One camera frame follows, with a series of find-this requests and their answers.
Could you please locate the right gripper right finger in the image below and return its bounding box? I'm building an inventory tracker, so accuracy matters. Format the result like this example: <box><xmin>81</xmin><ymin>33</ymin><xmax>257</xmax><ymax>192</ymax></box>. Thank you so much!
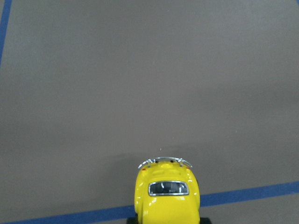
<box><xmin>200</xmin><ymin>217</ymin><xmax>211</xmax><ymax>224</ymax></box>

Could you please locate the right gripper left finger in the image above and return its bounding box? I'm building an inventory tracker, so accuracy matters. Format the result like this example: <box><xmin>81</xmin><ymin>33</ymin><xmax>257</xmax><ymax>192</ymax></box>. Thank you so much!
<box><xmin>126</xmin><ymin>217</ymin><xmax>138</xmax><ymax>224</ymax></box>

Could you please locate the yellow beetle toy car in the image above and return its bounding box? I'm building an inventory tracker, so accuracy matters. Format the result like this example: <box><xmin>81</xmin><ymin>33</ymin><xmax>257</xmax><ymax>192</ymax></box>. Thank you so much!
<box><xmin>134</xmin><ymin>157</ymin><xmax>200</xmax><ymax>224</ymax></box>

